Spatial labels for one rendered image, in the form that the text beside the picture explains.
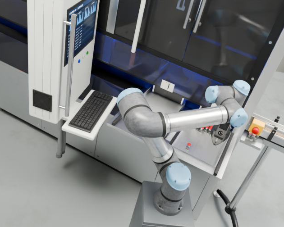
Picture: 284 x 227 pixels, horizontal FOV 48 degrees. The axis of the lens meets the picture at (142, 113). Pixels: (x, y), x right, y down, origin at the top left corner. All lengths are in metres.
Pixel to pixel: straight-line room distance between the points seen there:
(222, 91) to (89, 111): 0.91
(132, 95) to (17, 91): 1.77
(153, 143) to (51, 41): 0.70
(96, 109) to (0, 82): 1.21
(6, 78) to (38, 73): 1.17
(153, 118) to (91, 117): 0.83
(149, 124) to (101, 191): 1.53
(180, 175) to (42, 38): 0.92
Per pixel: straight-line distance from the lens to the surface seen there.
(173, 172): 1.48
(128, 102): 1.24
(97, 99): 2.11
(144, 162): 2.48
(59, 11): 1.56
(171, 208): 1.59
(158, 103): 2.09
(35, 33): 1.67
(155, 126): 1.18
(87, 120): 1.93
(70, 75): 1.69
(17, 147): 2.93
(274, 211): 3.08
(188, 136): 1.91
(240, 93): 1.46
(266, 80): 1.86
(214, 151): 1.89
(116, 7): 2.02
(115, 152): 2.56
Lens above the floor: 2.07
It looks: 37 degrees down
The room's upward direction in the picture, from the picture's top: 14 degrees clockwise
